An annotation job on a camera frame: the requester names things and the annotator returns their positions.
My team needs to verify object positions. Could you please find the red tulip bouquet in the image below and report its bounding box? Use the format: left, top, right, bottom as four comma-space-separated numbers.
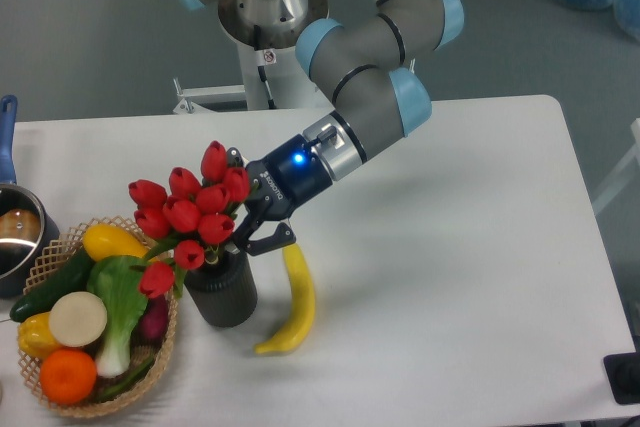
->
128, 141, 252, 299

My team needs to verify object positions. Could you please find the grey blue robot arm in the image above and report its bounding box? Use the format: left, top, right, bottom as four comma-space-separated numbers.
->
181, 0, 464, 256

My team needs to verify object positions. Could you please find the yellow banana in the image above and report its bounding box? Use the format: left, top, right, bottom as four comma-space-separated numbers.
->
253, 244, 316, 355

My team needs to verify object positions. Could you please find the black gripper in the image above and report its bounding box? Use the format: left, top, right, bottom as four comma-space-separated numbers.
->
226, 135, 332, 256

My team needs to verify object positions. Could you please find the purple red onion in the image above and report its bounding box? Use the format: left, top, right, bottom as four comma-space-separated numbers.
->
138, 297, 169, 342

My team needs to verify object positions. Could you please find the black device at edge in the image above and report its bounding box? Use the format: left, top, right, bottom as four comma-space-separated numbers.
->
603, 352, 640, 405

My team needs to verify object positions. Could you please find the orange fruit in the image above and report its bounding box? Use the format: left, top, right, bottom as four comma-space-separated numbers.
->
39, 349, 97, 405

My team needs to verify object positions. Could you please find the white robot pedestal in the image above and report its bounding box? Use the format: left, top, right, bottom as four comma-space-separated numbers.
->
174, 0, 330, 114

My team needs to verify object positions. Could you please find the green chili pepper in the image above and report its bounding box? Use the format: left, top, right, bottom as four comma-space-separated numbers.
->
93, 356, 155, 403

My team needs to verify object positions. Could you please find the green bok choy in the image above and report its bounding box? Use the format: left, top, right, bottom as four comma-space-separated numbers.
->
87, 255, 147, 378

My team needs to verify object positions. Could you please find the dark green cucumber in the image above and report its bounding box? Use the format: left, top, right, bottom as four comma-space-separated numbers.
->
9, 248, 95, 323

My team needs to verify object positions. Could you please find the yellow bell pepper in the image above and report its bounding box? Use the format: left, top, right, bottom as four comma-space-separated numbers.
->
18, 312, 63, 360

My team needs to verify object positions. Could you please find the yellow squash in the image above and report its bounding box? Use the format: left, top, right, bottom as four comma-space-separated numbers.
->
82, 223, 148, 262

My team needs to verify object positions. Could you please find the dark ribbed vase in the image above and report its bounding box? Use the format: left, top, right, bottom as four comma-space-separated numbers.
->
184, 251, 258, 328

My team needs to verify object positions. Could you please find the blue handled saucepan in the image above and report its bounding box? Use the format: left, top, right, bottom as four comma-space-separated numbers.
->
1, 94, 59, 299

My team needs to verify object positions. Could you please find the woven wicker basket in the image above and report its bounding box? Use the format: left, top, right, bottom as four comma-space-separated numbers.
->
18, 216, 178, 419

